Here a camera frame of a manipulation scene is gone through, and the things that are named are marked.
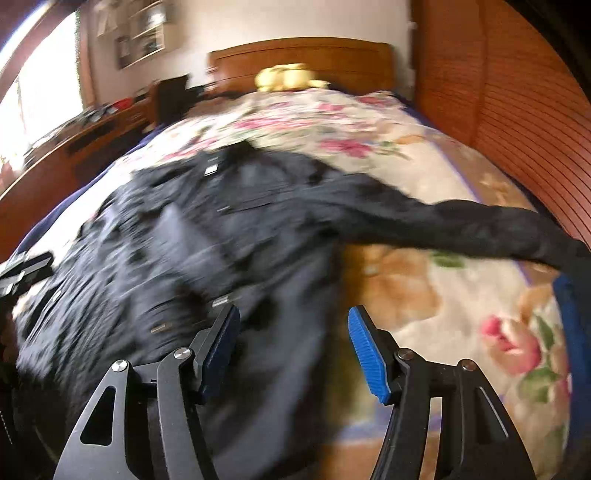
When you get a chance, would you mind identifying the wooden louvered wardrobe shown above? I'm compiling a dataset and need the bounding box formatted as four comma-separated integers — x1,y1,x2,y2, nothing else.
411,0,591,250

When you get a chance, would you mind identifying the dark navy jacket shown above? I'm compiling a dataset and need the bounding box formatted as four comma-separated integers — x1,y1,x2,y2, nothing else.
14,141,585,480

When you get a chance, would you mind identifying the floral plush blanket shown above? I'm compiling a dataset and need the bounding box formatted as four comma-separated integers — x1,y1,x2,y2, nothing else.
11,88,573,480

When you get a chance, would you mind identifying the bright window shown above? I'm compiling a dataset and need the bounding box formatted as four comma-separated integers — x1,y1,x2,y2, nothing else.
0,11,90,167

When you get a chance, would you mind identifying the dark wooden chair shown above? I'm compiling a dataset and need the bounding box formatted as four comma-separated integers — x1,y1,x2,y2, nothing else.
150,76,204,125

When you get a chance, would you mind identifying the yellow plush toy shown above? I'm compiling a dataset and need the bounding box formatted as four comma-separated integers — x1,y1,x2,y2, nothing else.
255,64,329,92

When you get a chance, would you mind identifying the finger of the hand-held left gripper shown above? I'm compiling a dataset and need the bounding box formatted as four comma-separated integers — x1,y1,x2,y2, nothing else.
0,251,54,297

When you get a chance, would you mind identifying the wooden desk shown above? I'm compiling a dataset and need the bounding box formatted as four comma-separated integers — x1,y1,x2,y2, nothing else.
0,99,153,259

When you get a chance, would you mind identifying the white wall shelf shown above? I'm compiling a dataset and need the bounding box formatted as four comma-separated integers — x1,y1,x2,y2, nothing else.
95,0,178,70

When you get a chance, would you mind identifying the wooden bed headboard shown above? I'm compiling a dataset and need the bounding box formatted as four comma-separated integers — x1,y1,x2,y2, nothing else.
207,38,397,95

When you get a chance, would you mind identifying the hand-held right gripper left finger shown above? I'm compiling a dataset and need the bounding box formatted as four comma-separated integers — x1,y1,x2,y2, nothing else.
53,304,242,480

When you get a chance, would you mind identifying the desk clutter pile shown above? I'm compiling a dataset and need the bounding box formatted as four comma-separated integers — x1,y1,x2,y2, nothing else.
69,98,145,126

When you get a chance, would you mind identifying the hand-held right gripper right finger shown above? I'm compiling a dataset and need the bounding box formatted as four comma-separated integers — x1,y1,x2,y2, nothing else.
348,305,536,480

